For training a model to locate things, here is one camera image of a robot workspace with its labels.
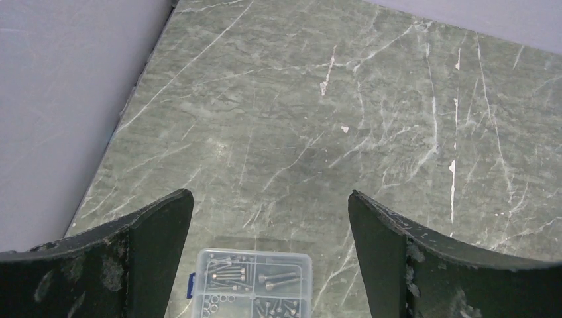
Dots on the clear plastic screw box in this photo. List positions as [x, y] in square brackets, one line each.
[251, 284]

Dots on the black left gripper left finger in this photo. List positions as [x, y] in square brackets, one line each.
[123, 268]

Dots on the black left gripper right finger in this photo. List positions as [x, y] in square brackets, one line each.
[410, 270]

